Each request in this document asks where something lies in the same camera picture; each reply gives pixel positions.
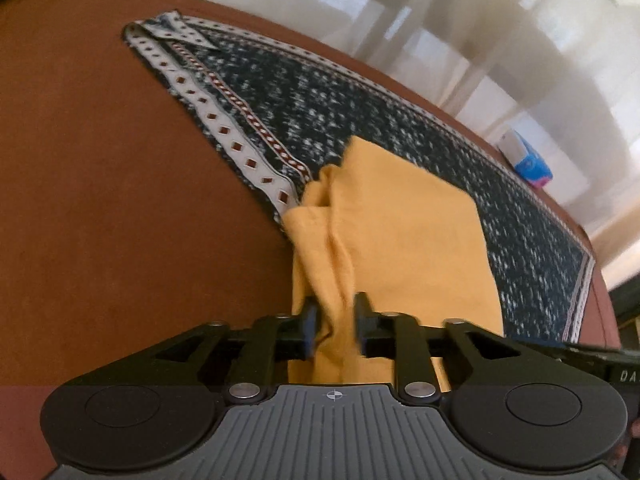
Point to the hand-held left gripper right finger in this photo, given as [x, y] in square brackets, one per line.
[362, 330]

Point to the yellow garment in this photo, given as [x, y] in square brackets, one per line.
[410, 235]

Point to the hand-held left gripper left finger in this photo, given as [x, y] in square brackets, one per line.
[310, 327]

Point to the dark patterned blanket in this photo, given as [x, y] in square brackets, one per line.
[350, 105]

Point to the sheer white curtain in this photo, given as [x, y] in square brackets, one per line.
[450, 20]

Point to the blue tissue pack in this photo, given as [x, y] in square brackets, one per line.
[525, 160]

